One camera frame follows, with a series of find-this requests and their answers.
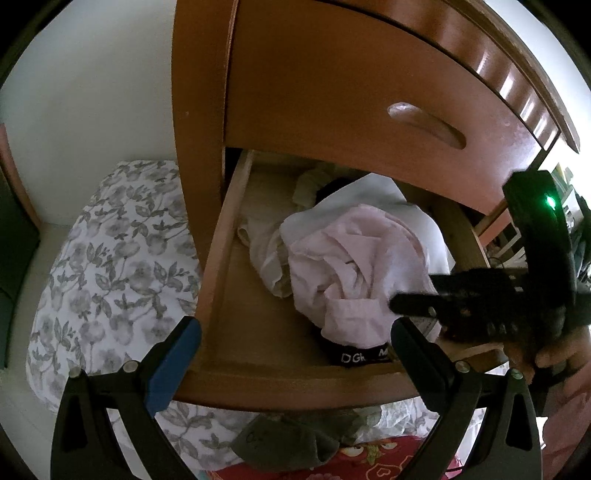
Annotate black underwear with waistband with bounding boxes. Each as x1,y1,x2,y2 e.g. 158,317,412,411
321,339,398,369

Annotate pale pink garment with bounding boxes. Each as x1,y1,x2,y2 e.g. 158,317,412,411
288,204,435,349

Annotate wooden drawer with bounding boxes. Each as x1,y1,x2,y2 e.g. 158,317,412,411
172,148,509,412
223,0,562,216

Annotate white cloth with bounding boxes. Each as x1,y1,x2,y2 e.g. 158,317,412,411
280,173,456,274

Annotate person's hand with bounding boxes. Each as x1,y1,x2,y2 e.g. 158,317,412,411
503,326,590,384

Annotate white slatted rack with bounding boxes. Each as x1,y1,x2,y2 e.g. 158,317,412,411
486,223,524,267

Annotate red floral blanket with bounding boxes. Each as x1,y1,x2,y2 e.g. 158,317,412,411
209,435,463,480

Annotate grey floral white quilt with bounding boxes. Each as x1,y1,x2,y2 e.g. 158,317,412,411
26,159,486,471

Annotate dark olive sock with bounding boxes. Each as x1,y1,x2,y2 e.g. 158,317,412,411
230,410,365,473

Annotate dark green cabinet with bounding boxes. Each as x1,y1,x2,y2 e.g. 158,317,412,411
0,124,41,369

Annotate brown wooden nightstand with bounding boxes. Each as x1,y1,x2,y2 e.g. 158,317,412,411
171,0,581,278

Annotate cream sheer fabric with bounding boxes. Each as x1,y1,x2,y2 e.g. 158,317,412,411
236,164,335,298

